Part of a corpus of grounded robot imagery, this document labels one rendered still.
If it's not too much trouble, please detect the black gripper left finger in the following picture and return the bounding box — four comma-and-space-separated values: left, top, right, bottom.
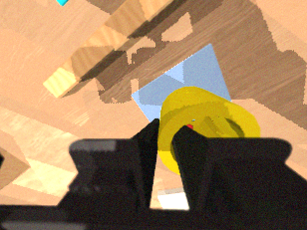
68, 117, 159, 208

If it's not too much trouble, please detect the white square tile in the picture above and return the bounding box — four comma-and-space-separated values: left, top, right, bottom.
157, 187, 188, 209

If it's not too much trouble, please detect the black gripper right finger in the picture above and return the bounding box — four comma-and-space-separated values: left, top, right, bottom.
171, 125, 293, 210

